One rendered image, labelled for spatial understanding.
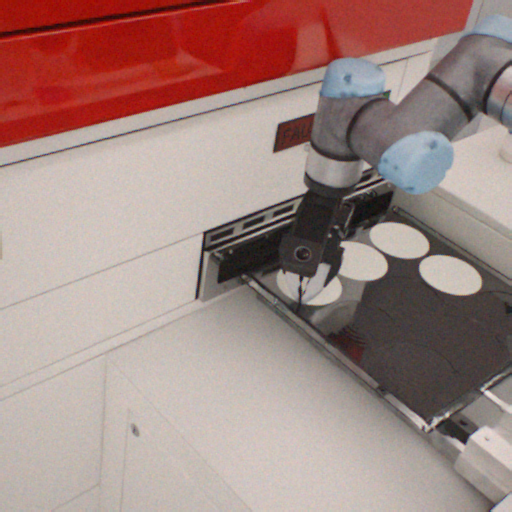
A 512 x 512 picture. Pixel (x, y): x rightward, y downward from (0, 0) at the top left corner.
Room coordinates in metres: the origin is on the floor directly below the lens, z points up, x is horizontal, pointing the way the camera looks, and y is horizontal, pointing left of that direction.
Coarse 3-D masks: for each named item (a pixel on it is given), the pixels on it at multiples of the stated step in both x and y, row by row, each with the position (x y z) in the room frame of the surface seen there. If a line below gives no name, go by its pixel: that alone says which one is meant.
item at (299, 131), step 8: (304, 120) 1.06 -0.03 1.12; (312, 120) 1.07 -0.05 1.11; (280, 128) 1.02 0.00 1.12; (288, 128) 1.03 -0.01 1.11; (296, 128) 1.05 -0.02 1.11; (304, 128) 1.06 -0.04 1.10; (280, 136) 1.02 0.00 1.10; (288, 136) 1.04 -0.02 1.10; (296, 136) 1.05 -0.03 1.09; (304, 136) 1.06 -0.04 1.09; (280, 144) 1.03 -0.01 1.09; (288, 144) 1.04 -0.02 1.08
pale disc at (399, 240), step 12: (372, 228) 1.14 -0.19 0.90; (384, 228) 1.15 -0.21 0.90; (396, 228) 1.15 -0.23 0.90; (408, 228) 1.16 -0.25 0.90; (372, 240) 1.10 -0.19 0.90; (384, 240) 1.11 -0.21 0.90; (396, 240) 1.12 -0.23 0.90; (408, 240) 1.12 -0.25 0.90; (420, 240) 1.13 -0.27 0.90; (396, 252) 1.08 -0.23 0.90; (408, 252) 1.09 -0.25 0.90; (420, 252) 1.09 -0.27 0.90
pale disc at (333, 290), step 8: (280, 272) 0.97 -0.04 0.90; (280, 280) 0.95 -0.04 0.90; (304, 280) 0.96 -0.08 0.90; (336, 280) 0.98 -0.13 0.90; (280, 288) 0.94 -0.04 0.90; (288, 288) 0.94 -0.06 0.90; (304, 288) 0.95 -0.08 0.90; (328, 288) 0.96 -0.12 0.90; (336, 288) 0.96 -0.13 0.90; (320, 296) 0.93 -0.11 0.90; (328, 296) 0.94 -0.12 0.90; (336, 296) 0.94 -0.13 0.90; (312, 304) 0.91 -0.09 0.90; (320, 304) 0.91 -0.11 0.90
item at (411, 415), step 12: (240, 276) 0.95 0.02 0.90; (252, 288) 0.93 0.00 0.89; (264, 288) 0.92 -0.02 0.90; (276, 300) 0.90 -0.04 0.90; (288, 312) 0.88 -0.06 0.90; (300, 324) 0.86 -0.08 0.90; (312, 336) 0.84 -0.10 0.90; (324, 348) 0.83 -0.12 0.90; (336, 348) 0.82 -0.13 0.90; (348, 360) 0.80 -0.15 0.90; (360, 372) 0.79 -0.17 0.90; (372, 384) 0.77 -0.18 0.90; (384, 396) 0.75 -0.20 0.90; (396, 396) 0.75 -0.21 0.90; (396, 408) 0.74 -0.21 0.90; (408, 408) 0.73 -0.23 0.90; (420, 420) 0.72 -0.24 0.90
